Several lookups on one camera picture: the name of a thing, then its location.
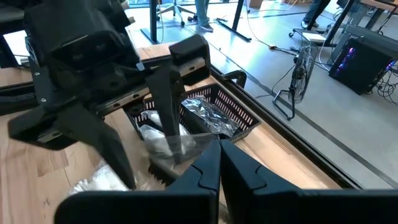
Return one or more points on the office chair base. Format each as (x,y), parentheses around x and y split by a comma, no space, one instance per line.
(175,7)

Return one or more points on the black floor fan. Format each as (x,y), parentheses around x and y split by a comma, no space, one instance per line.
(303,71)

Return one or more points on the person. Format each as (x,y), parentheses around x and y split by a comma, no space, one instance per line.
(315,11)
(202,12)

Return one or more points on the silver foil packet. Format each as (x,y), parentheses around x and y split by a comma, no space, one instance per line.
(211,115)

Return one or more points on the white vanity kit bag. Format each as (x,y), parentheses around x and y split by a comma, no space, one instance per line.
(152,133)

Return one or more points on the black slotted plastic basket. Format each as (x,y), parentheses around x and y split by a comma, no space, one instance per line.
(236,109)
(140,116)

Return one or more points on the white cotton pads bag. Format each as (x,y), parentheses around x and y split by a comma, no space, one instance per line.
(102,180)

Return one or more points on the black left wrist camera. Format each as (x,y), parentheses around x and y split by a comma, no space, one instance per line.
(90,51)

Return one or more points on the black computer purple lights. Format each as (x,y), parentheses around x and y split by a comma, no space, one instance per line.
(360,67)

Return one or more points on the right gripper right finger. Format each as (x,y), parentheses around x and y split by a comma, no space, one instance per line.
(280,208)

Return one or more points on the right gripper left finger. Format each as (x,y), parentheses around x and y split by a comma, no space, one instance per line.
(155,208)

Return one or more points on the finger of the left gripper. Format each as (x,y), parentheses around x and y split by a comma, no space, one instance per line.
(96,137)
(168,99)

